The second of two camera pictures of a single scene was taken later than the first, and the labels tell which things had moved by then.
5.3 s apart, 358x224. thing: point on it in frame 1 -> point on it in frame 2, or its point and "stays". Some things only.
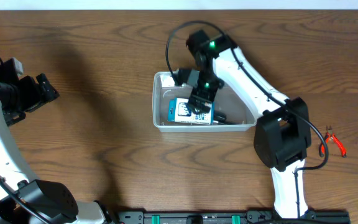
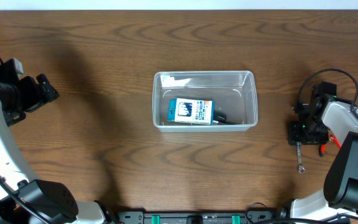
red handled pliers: x=328 y=136 stays
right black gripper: x=199 y=101 -> x=308 y=139
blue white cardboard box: x=178 y=110 stays
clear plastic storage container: x=165 y=88 stays
